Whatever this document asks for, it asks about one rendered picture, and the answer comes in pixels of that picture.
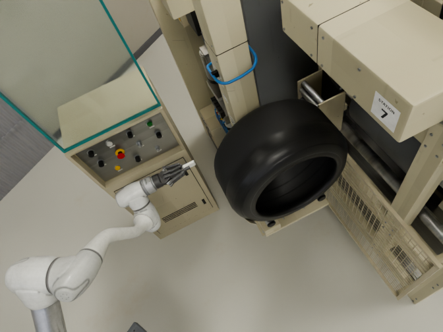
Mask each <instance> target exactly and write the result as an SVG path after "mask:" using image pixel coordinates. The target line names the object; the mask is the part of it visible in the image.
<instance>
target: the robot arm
mask: <svg viewBox="0 0 443 332"><path fill-rule="evenodd" d="M195 165H196V163H195V161H194V160H192V161H190V162H188V163H184V164H180V163H176V164H173V165H169V166H163V167H162V171H161V172H160V173H157V174H155V175H152V177H151V176H148V177H146V178H144V179H141V180H139V181H136V182H132V183H130V184H128V185H126V186H125V187H123V188H122V189H120V190H119V191H118V192H117V193H116V195H115V200H116V202H117V204H118V206H119V207H121V208H127V207H130V208H131V209H132V210H133V212H134V220H133V223H134V227H114V228H109V229H106V230H103V231H102V232H100V233H99V234H97V235H96V236H95V237H94V238H93V239H92V240H91V241H90V242H89V243H88V244H87V245H86V246H85V247H84V248H82V249H81V250H80V251H79V252H78V254H77V255H75V256H67V257H57V256H31V257H27V258H23V259H21V260H19V261H18V262H16V263H14V264H12V265H11V266H10V267H9V268H8V270H7V272H6V274H5V285H6V287H7V288H8V289H9V290H10V291H11V292H12V293H15V294H16V295H17V296H18V298H19V299H20V300H21V301H22V303H23V304H24V305H25V306H26V307H27V308H28V309H30V311H31V314H32V319H33V322H34V327H35V330H36V332H67V329H66V325H65V320H64V317H63V311H62V308H61V303H60V301H62V302H72V301H73V300H75V299H77V298H78V297H79V296H80V295H81V294H82V293H84V292H85V290H86V289H87V288H88V287H89V286H90V285H91V283H92V281H93V280H94V279H95V277H96V275H97V274H98V271H99V270H100V267H101V265H102V263H103V259H104V256H105V253H106V251H107V248H108V246H109V245H110V243H112V242H114V241H118V240H125V239H130V238H136V237H138V236H140V235H141V234H143V233H144V232H145V231H148V232H150V233H153V232H155V231H157V230H158V229H159V228H160V226H161V219H160V215H159V213H158V212H157V210H156V208H155V207H154V205H153V204H152V202H151V201H150V200H149V198H148V195H151V194H152V193H154V192H156V191H157V188H161V187H163V186H164V185H167V184H168V185H170V187H172V186H173V184H174V183H176V182H177V181H178V180H179V179H181V178H182V177H183V176H185V171H187V170H189V169H190V168H191V167H193V166H195Z"/></svg>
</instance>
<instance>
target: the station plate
mask: <svg viewBox="0 0 443 332"><path fill-rule="evenodd" d="M371 112H372V113H373V114H374V115H375V116H376V117H377V118H378V119H379V120H380V121H382V122H383V123H384V124H385V125H386V126H387V127H388V128H389V129H390V130H391V131H392V132H393V133H394V130H395V128H396V125H397V123H398V119H399V116H400V114H401V113H400V112H399V111H398V110H397V109H396V108H395V107H394V106H393V105H392V104H390V103H389V102H388V101H387V100H386V99H384V98H383V97H382V96H381V95H380V94H379V93H378V92H377V91H375V95H374V100H373V103H372V108H371Z"/></svg>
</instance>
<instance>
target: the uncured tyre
mask: <svg viewBox="0 0 443 332"><path fill-rule="evenodd" d="M347 153H348V146H347V142H346V140H345V138H344V136H343V134H342V133H341V132H340V131H339V130H338V129H337V127H336V126H335V125H334V124H333V123H332V122H331V121H330V119H329V118H328V117H327V116H325V114H324V113H323V112H322V111H321V110H320V109H319V108H318V107H317V106H315V105H314V104H312V103H310V102H308V101H305V100H302V99H285V100H280V101H274V102H271V103H267V104H266V105H263V106H261V107H258V108H256V109H255V110H253V111H251V112H250V113H248V114H246V115H245V116H244V117H243V118H241V119H240V120H239V121H238V122H236V123H235V124H234V125H233V126H232V127H231V129H230V130H229V131H228V133H227V134H226V135H225V137H224V138H223V140H222V142H221V144H220V146H219V148H218V150H217V152H216V156H215V159H214V170H215V174H216V178H217V180H218V182H219V184H220V186H221V188H222V190H223V192H224V194H225V196H226V198H227V200H228V202H229V204H230V206H231V207H232V209H233V210H234V211H235V212H236V213H237V214H238V215H240V216H241V217H244V218H246V219H250V220H253V221H271V220H275V219H279V218H282V217H285V216H287V215H290V214H292V213H294V212H296V211H298V210H300V209H302V208H304V207H305V206H307V205H309V204H310V203H311V202H313V201H315V200H316V199H317V198H319V197H320V196H321V195H323V193H325V191H327V190H328V189H329V188H330V187H331V186H332V185H333V184H334V183H335V182H336V181H337V179H338V178H339V176H340V175H341V173H342V171H343V169H344V167H345V164H346V160H347Z"/></svg>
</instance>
